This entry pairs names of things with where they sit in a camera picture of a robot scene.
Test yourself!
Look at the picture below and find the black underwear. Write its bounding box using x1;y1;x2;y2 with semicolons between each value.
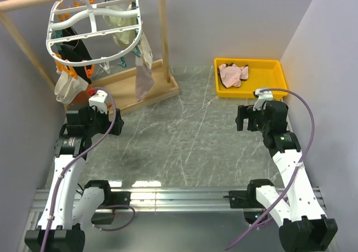
58;39;92;85

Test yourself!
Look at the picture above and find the white beige underwear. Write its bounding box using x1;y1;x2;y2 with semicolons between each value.
135;32;153;69

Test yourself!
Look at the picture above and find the white clip hanger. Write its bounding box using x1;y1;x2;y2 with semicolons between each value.
46;0;143;67

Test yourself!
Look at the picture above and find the yellow plastic tray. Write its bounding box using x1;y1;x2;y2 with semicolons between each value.
214;58;287;99

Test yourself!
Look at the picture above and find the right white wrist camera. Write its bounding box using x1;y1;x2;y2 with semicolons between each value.
253;88;274;111

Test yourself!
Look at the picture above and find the orange clothes peg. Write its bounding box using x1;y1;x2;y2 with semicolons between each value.
83;64;95;79

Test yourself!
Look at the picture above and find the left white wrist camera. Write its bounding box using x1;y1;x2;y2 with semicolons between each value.
88;90;109;114

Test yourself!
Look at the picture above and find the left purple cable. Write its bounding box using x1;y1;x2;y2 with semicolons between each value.
39;87;136;252

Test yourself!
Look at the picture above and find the white cream underwear left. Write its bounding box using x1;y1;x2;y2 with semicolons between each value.
54;71;88;105

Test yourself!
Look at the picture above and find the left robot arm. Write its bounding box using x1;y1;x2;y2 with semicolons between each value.
25;104;124;251

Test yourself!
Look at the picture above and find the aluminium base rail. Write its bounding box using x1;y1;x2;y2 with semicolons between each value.
25;179;338;251

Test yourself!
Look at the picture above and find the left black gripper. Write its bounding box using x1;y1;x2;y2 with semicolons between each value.
84;102;124;137

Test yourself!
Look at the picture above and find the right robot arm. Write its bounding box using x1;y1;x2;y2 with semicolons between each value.
235;100;338;251

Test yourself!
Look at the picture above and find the purple cable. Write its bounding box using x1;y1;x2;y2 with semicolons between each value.
39;87;136;252
225;88;314;250

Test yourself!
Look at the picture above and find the wooden drying rack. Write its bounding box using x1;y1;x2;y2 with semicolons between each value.
1;0;180;114

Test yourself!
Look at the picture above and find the pale green underwear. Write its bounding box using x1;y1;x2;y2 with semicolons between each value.
102;4;138;51

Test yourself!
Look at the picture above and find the pink underwear navy trim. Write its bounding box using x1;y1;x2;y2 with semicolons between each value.
218;63;249;88

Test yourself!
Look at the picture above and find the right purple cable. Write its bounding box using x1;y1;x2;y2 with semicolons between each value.
225;88;314;250

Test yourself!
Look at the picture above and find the teal clothes peg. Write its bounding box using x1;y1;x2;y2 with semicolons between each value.
117;57;127;68

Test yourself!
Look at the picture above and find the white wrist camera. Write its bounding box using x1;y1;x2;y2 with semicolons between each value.
88;90;109;114
253;88;274;111

